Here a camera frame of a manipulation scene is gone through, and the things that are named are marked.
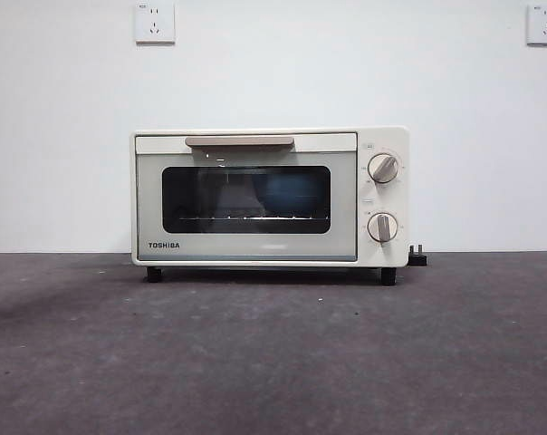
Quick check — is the blue ribbed bowl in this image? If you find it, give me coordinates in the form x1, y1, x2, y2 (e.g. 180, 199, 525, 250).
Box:
259, 174, 321, 215

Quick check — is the glass oven door with handle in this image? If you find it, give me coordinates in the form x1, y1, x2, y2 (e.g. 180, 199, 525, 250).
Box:
134, 131, 359, 264

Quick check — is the beige oven knob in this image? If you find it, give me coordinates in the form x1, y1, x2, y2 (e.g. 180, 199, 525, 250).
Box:
367, 211, 398, 244
367, 152, 400, 185

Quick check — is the cream toaster oven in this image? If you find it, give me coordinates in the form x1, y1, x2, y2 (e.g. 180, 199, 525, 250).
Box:
129, 125, 410, 287

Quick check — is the metal wire oven rack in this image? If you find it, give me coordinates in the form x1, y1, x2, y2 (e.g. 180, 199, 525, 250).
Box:
178, 214, 331, 224

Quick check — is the black power cord with plug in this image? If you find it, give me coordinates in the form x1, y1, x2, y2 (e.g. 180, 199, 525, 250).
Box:
407, 243, 429, 266

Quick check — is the white wall socket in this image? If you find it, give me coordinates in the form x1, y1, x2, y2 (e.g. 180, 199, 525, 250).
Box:
134, 0, 176, 45
525, 3, 547, 46

